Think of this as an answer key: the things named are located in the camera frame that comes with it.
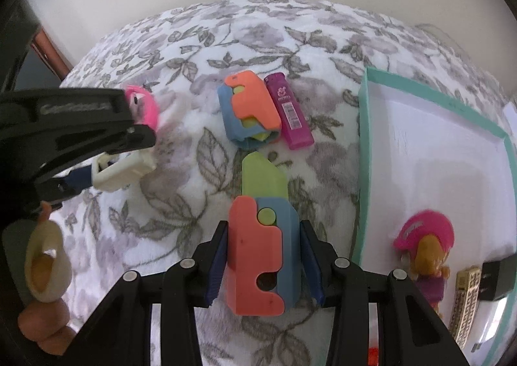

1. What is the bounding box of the toy pup with pink helmet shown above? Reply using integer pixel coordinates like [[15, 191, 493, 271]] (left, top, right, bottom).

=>
[[394, 210, 455, 318]]

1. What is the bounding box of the grey floral blanket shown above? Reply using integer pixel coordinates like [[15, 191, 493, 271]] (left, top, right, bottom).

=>
[[58, 0, 517, 366]]

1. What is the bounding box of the white box with teal rim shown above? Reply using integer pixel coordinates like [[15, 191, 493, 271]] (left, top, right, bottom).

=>
[[351, 67, 517, 366]]

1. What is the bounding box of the pink plastic toy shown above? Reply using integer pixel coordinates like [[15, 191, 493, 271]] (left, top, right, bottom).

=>
[[124, 85, 159, 134]]

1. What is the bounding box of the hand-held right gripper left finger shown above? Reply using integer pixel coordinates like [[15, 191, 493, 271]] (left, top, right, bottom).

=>
[[70, 221, 229, 366]]

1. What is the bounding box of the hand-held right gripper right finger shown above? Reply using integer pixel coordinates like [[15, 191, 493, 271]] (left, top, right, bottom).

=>
[[299, 220, 471, 366]]

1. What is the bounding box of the person's left hand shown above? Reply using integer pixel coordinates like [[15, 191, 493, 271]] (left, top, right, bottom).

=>
[[18, 202, 75, 354]]

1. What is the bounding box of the magenta lighter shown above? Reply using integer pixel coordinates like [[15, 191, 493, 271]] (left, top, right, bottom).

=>
[[264, 72, 315, 149]]

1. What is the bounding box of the brown wooden furniture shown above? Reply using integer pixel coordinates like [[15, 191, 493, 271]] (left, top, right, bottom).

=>
[[30, 24, 75, 81]]

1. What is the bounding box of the green blade toy knife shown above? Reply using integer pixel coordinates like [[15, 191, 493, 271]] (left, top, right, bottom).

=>
[[224, 151, 301, 316]]

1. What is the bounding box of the pink and cream toy purse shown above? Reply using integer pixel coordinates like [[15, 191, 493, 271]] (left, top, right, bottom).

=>
[[91, 150, 157, 192]]

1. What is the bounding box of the black toy car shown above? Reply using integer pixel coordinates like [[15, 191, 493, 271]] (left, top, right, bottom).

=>
[[479, 259, 515, 302]]

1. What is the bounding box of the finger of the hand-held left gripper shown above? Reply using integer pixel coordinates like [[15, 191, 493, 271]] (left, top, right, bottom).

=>
[[38, 164, 95, 205], [57, 124, 157, 167]]

